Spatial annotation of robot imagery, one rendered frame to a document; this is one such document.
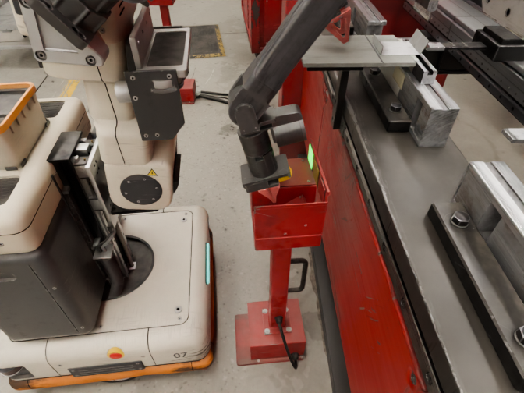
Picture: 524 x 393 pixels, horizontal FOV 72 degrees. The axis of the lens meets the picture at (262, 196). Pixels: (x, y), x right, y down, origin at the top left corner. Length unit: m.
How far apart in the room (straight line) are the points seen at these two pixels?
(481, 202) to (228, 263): 1.21
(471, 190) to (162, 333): 0.93
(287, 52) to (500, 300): 0.48
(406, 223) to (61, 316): 0.93
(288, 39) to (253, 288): 1.17
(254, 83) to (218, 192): 1.42
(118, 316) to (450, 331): 0.99
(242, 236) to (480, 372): 1.36
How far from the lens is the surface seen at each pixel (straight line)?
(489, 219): 0.69
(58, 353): 1.32
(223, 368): 1.45
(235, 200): 1.95
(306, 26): 0.61
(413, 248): 0.65
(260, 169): 0.72
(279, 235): 0.84
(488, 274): 0.63
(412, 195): 0.75
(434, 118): 0.85
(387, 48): 1.01
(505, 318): 0.59
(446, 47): 1.07
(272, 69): 0.62
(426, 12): 0.99
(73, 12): 0.62
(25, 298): 1.13
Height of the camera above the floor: 1.34
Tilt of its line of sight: 43 degrees down
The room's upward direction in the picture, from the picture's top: straight up
